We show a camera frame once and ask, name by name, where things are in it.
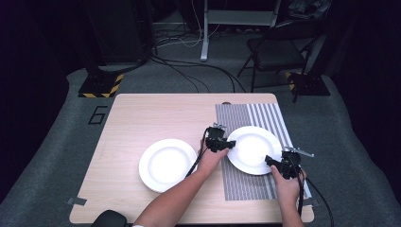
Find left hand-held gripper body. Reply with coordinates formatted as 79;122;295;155
204;122;234;154

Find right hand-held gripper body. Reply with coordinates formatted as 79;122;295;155
276;146;316;181

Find white plate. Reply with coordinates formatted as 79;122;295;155
226;125;284;177
138;138;199;194

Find person's left hand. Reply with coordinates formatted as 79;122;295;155
196;138;231;178

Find person's right hand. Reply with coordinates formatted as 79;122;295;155
270;165;307;210

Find grey white striped placemat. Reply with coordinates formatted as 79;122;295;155
215;102;313;201

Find black yellow striped stand base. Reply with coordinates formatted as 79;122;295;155
78;72;125;99
285;71;332;97

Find white metal stand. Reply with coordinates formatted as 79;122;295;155
200;0;282;62

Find black folding chair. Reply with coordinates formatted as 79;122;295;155
236;20;326;94

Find black rounded seat part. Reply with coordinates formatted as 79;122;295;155
90;209;131;227

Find large black cabinet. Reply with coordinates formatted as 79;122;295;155
79;0;156;66

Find left hand-held gripper black cable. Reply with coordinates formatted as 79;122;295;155
184;127;211;179

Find hand-held gripper black cable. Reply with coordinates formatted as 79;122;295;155
292;155;308;219
184;127;211;179

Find right hand-held gripper black cable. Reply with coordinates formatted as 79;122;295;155
292;155;308;219

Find black cable off table edge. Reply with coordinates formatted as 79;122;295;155
305;177;335;227

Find thin black floor cable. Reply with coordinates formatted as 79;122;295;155
156;59;212;94

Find long black floor cable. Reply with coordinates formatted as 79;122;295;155
149;55;247;94

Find white floor cables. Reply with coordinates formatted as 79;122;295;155
155;0;221;49

